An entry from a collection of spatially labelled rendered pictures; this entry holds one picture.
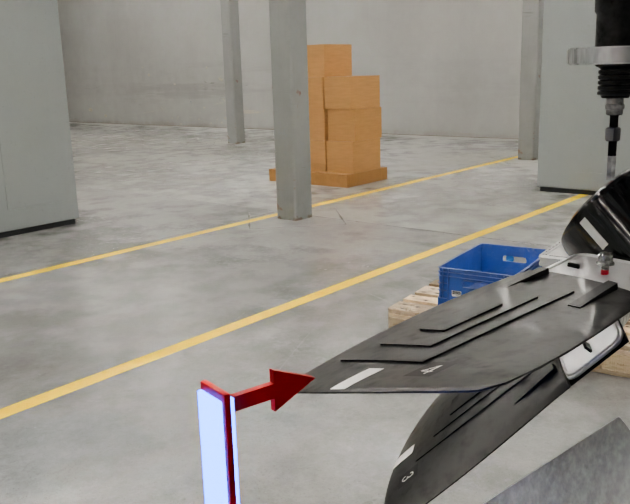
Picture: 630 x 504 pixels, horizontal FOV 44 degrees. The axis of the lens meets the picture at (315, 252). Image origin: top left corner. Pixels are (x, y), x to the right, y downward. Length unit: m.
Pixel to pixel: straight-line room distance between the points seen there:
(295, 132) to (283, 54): 0.67
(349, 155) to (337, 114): 0.49
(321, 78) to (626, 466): 8.54
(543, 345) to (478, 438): 0.29
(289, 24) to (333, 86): 2.22
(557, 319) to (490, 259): 3.89
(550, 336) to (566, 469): 0.17
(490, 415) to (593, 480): 0.16
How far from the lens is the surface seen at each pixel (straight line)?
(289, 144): 6.92
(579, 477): 0.64
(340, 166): 8.99
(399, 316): 3.94
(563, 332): 0.51
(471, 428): 0.77
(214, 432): 0.41
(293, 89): 6.88
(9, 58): 7.12
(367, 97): 9.08
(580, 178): 8.34
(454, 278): 3.88
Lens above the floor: 1.35
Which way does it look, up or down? 13 degrees down
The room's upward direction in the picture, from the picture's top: 2 degrees counter-clockwise
